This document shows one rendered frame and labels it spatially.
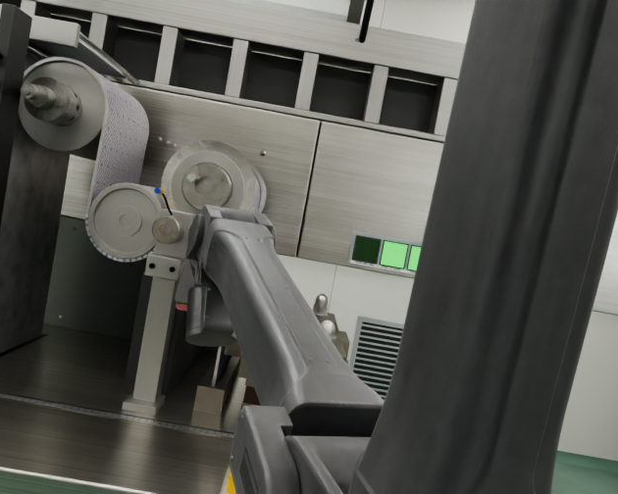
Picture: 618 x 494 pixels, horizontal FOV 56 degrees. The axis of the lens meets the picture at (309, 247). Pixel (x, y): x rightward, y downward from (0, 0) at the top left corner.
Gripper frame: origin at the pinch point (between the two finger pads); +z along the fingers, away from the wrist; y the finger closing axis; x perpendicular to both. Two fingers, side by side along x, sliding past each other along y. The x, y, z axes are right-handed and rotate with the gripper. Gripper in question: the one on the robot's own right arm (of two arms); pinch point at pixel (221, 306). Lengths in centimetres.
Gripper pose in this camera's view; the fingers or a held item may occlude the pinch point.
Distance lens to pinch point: 86.3
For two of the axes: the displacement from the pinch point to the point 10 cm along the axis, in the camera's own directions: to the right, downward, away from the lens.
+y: 9.9, 1.7, 0.2
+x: 1.5, -8.9, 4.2
